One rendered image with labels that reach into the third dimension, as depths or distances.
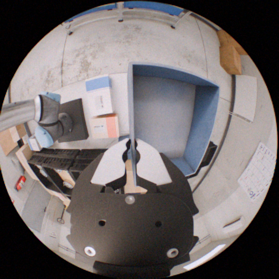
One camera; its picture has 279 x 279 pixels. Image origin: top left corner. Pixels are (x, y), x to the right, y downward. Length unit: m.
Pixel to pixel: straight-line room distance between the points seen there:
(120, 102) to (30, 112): 0.46
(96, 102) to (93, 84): 0.10
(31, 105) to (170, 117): 0.45
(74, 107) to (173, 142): 0.54
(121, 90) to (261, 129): 2.63
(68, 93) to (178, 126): 0.63
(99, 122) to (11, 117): 0.44
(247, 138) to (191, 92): 2.51
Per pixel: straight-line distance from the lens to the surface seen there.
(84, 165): 0.58
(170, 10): 1.69
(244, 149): 2.71
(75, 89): 0.63
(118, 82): 0.54
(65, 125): 0.57
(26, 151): 1.14
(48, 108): 0.43
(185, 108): 0.21
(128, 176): 0.61
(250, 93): 2.61
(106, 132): 0.51
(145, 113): 0.17
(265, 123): 2.58
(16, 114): 0.40
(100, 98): 0.46
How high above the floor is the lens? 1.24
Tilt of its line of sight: 60 degrees down
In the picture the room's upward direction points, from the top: 165 degrees clockwise
